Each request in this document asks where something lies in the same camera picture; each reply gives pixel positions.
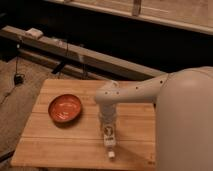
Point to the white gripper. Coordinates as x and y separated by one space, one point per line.
107 114

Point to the orange ceramic bowl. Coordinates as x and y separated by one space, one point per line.
64 108

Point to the small white block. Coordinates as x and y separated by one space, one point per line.
34 33

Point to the long wooden beam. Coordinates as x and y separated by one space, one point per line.
89 57

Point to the wooden board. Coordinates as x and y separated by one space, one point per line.
80 144

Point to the white plastic bottle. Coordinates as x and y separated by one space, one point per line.
109 139

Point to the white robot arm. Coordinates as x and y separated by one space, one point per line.
184 115

